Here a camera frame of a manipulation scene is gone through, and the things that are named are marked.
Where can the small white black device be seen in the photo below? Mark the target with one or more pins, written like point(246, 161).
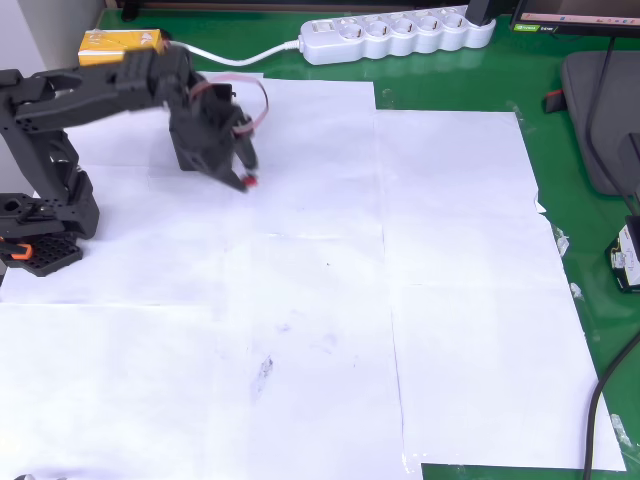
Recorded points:
point(625, 260)

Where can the green desk mat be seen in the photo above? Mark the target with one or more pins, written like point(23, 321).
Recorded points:
point(450, 85)

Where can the white paper cover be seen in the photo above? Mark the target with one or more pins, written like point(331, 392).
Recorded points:
point(325, 300)

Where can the black red pull tab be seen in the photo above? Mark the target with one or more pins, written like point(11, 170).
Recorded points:
point(555, 101)

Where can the yellow cardboard box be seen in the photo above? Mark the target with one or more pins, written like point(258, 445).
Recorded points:
point(115, 42)

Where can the white power strip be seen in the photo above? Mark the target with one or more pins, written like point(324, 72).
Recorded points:
point(395, 35)

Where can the computer monitor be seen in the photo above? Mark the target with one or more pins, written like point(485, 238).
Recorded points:
point(575, 15)

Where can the black square plastic cup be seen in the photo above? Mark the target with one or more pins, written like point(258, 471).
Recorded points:
point(189, 154)

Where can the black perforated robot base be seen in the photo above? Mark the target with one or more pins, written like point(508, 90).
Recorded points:
point(50, 256)

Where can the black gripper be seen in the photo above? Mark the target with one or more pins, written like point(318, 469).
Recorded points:
point(214, 152)

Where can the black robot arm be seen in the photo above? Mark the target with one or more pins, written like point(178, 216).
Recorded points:
point(75, 100)

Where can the orange black clamp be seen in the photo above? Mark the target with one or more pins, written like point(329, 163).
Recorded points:
point(20, 251)

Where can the small red pawn piece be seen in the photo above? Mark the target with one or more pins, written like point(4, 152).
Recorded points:
point(249, 181)

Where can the grey monitor stand base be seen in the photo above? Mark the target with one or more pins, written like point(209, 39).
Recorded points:
point(610, 115)

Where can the black power plug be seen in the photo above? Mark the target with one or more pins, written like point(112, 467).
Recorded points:
point(482, 11)

